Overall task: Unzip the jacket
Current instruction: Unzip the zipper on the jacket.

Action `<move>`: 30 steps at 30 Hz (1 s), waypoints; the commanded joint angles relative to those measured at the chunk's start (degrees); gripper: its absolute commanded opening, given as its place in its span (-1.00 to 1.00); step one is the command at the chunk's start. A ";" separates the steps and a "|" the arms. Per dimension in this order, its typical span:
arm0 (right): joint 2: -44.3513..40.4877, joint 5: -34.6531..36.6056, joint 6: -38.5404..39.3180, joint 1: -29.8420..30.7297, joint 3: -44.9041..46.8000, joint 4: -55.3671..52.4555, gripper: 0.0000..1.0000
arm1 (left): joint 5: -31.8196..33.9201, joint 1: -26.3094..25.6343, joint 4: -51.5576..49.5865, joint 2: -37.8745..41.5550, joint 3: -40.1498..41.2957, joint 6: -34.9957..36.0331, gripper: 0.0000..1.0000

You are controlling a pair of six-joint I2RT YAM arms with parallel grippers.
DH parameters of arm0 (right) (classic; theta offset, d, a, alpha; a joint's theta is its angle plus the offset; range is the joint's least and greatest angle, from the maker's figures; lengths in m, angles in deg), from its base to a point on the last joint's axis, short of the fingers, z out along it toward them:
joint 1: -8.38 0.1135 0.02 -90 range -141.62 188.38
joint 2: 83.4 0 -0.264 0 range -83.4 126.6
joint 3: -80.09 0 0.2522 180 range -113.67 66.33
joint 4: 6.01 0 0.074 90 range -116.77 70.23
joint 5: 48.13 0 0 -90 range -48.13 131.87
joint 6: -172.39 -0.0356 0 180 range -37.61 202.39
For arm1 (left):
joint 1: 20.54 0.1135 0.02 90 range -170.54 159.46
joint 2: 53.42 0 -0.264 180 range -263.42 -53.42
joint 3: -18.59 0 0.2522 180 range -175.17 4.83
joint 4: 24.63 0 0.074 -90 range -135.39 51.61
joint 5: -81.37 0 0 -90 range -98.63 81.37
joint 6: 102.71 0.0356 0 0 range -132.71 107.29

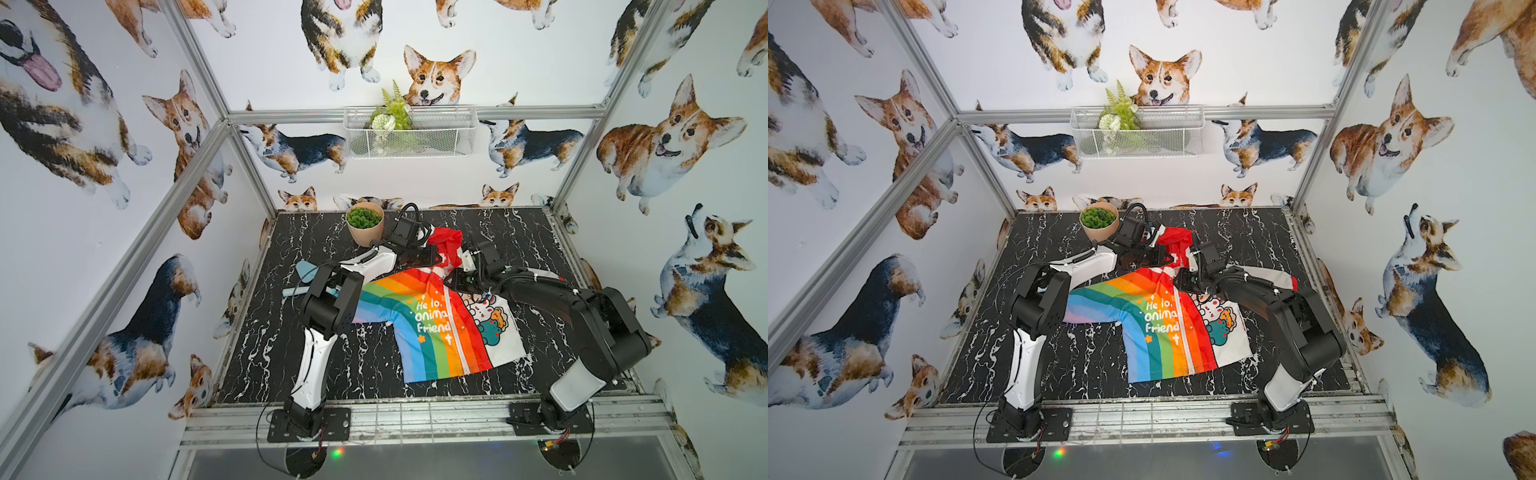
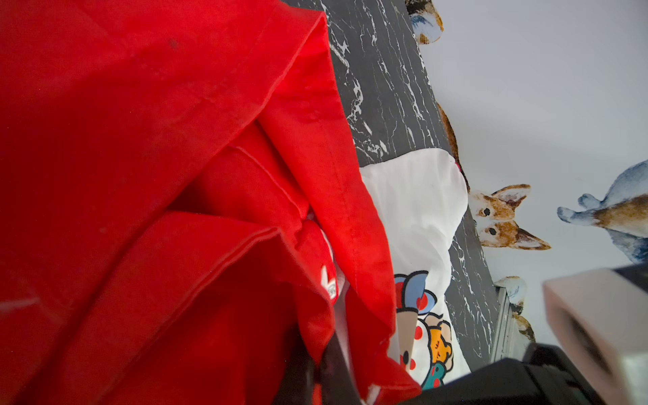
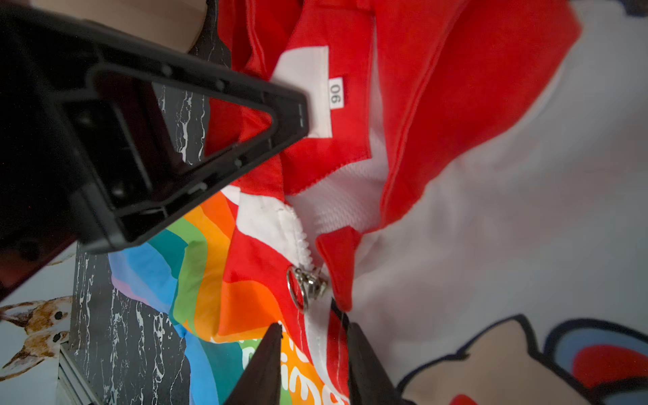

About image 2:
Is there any rainbow hooded kids jacket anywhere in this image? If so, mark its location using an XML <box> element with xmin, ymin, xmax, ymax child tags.
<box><xmin>1</xmin><ymin>1</ymin><xmax>445</xmax><ymax>404</ymax></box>

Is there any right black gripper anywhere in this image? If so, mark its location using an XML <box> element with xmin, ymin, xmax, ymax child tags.
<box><xmin>407</xmin><ymin>344</ymin><xmax>605</xmax><ymax>405</ymax></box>

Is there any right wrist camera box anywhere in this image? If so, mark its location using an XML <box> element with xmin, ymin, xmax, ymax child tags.
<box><xmin>543</xmin><ymin>264</ymin><xmax>647</xmax><ymax>404</ymax></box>

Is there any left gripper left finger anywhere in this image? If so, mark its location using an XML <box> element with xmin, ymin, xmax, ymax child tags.
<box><xmin>273</xmin><ymin>334</ymin><xmax>314</xmax><ymax>405</ymax></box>

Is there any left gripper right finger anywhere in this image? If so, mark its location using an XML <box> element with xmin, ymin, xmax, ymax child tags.
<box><xmin>320</xmin><ymin>334</ymin><xmax>362</xmax><ymax>405</ymax></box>

